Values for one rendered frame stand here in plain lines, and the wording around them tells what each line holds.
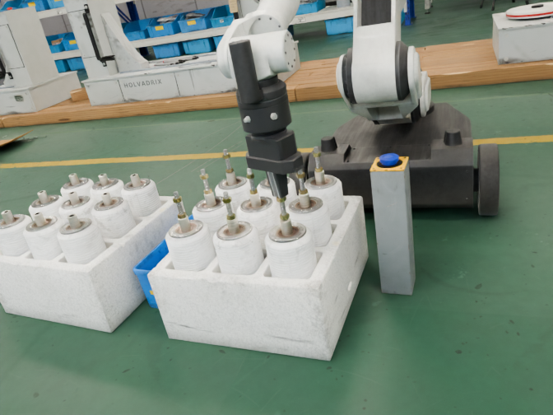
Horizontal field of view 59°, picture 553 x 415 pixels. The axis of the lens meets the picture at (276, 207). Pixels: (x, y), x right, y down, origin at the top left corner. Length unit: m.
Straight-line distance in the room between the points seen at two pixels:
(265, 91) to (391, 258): 0.50
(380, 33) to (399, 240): 0.51
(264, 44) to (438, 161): 0.71
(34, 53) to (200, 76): 1.50
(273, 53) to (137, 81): 2.76
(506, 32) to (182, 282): 2.26
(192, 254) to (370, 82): 0.59
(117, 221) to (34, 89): 2.99
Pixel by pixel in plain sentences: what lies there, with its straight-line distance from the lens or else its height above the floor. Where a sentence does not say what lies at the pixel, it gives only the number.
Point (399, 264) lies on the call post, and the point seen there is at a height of 0.08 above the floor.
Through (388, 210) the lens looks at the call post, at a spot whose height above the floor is 0.22.
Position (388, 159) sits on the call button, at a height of 0.33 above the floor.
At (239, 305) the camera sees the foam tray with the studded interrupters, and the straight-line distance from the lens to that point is 1.01.
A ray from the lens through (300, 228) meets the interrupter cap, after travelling 0.96.
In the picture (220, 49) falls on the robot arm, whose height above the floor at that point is 0.61.
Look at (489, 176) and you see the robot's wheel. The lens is 1.37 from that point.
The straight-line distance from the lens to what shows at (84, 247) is 1.23.
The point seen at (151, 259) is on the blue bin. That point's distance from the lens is 1.31.
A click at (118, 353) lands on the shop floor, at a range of 1.21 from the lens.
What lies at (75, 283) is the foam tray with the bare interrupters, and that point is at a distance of 1.25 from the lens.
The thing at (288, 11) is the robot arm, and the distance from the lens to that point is 0.95.
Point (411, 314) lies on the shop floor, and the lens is 1.12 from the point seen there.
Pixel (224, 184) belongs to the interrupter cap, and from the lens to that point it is 1.24.
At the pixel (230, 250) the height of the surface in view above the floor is 0.23.
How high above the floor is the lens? 0.71
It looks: 25 degrees down
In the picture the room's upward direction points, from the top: 11 degrees counter-clockwise
